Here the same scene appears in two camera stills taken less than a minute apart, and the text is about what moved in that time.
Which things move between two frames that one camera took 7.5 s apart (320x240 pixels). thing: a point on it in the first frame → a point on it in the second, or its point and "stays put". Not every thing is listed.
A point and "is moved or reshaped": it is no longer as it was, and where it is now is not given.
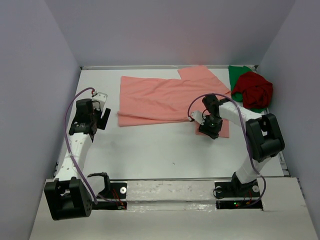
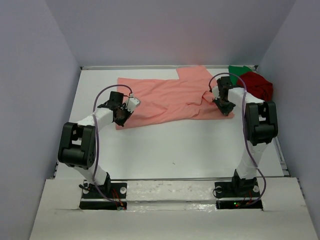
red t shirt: [257, 91] stays put
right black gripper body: [213, 124] → [225, 106]
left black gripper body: [95, 116] → [124, 114]
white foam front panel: [183, 210] stays put
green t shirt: [235, 72] stays put
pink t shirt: [145, 100] is moved or reshaped
